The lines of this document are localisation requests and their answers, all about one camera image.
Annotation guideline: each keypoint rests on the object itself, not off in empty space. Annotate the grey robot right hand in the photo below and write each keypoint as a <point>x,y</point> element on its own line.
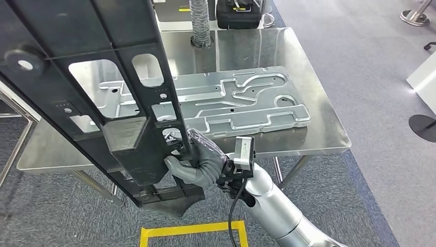
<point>204,153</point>

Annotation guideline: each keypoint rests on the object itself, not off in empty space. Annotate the black chair leg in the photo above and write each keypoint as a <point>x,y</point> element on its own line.
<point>430,46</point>

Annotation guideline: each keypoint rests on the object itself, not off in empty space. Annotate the steel tube frame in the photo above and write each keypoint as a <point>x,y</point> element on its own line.
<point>20,144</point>

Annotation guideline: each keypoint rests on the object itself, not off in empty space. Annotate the black plastic plate part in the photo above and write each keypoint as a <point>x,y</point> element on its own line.
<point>68,27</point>

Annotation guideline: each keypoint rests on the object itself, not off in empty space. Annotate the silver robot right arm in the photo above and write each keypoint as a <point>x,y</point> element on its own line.
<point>282,211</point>

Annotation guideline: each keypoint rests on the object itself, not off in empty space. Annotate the stainless steel workbench table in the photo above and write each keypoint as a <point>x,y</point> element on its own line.
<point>306,68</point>

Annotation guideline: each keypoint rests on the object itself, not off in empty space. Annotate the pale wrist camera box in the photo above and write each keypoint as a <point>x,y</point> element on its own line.
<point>243,153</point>

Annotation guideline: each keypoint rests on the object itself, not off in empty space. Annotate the silver stamped metal plate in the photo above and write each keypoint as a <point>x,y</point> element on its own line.
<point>238,102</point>

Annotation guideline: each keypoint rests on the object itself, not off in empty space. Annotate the black round stanchion base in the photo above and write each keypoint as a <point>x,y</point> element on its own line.
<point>422,128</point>

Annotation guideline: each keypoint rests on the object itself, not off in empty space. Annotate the black tool case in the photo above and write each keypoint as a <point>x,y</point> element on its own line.
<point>238,20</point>

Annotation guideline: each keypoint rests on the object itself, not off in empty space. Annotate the white block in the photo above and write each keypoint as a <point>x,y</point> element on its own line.
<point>425,81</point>

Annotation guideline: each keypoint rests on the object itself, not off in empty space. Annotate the chrome round stanchion base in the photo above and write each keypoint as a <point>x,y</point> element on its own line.
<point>414,17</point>

